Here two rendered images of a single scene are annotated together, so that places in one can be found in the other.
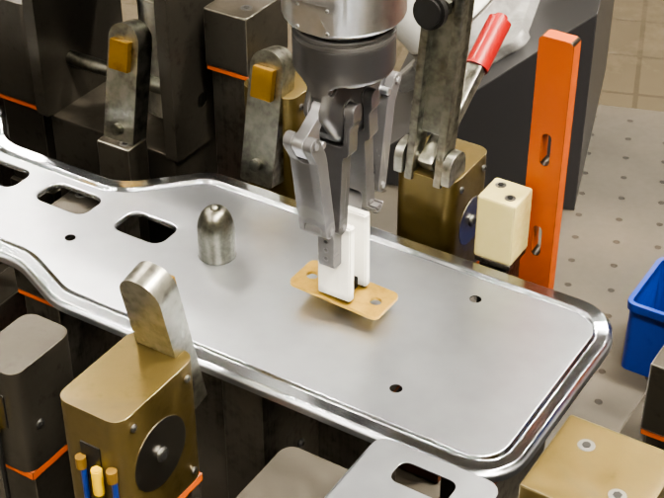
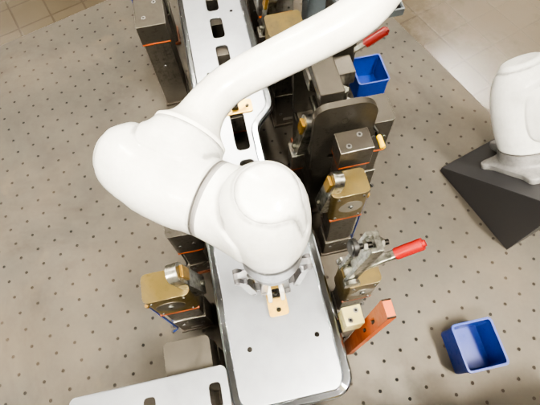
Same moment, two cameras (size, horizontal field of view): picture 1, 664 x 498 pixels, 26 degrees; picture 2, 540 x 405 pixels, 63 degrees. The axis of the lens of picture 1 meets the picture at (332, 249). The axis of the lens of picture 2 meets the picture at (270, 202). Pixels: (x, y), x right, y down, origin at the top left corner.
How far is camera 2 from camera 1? 0.84 m
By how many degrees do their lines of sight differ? 42
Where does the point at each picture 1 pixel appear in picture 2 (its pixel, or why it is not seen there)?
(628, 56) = not seen: outside the picture
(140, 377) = (166, 289)
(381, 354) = (261, 330)
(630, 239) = (513, 281)
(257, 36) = (347, 158)
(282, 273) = not seen: hidden behind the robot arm
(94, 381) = (154, 279)
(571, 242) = (488, 263)
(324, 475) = (204, 357)
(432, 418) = (245, 373)
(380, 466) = (211, 377)
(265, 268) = not seen: hidden behind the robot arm
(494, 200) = (344, 316)
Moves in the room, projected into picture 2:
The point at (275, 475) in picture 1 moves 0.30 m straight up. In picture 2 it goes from (192, 343) to (147, 313)
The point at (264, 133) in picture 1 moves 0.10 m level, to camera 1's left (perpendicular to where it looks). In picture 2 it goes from (323, 197) to (289, 167)
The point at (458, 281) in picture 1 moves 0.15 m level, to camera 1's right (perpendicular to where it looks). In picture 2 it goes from (321, 321) to (382, 381)
